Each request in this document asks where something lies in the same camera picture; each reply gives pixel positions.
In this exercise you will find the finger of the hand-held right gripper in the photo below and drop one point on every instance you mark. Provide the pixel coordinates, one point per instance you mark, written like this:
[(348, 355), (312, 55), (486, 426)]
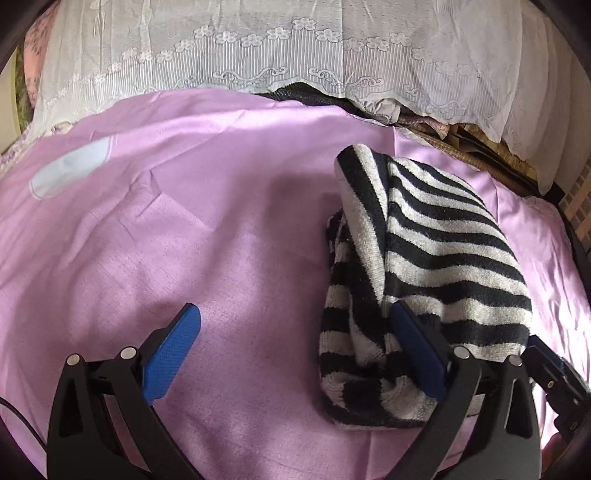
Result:
[(554, 376)]

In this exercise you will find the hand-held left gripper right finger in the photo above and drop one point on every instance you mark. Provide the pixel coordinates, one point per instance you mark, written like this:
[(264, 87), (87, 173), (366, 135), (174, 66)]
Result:
[(418, 350)]

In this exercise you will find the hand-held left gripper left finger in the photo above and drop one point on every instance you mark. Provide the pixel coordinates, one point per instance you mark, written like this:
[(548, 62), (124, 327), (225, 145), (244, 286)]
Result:
[(168, 360)]

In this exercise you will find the black white striped garment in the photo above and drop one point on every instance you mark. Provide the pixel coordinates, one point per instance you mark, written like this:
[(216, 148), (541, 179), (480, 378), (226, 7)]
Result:
[(438, 258)]

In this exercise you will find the purple bed sheet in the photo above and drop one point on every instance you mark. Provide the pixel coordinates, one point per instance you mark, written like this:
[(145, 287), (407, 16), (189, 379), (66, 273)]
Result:
[(184, 207)]

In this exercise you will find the wooden lattice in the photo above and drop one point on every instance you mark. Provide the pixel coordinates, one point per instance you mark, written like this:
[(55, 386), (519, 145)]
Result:
[(577, 196)]

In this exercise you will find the brown woven mat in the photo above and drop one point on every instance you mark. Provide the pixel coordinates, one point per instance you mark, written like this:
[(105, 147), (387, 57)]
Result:
[(475, 147)]

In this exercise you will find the pink ruffled cloth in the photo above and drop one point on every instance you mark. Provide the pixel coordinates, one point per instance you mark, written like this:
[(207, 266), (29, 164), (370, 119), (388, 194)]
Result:
[(422, 123)]

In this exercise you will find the black cloth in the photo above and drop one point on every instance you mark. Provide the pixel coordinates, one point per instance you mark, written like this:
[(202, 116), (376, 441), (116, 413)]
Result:
[(304, 94)]

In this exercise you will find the white lace cloth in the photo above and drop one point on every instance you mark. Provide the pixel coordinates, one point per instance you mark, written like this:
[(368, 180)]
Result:
[(277, 46)]

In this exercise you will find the pink floral cloth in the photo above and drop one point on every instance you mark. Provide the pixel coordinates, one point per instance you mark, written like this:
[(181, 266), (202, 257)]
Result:
[(39, 50)]

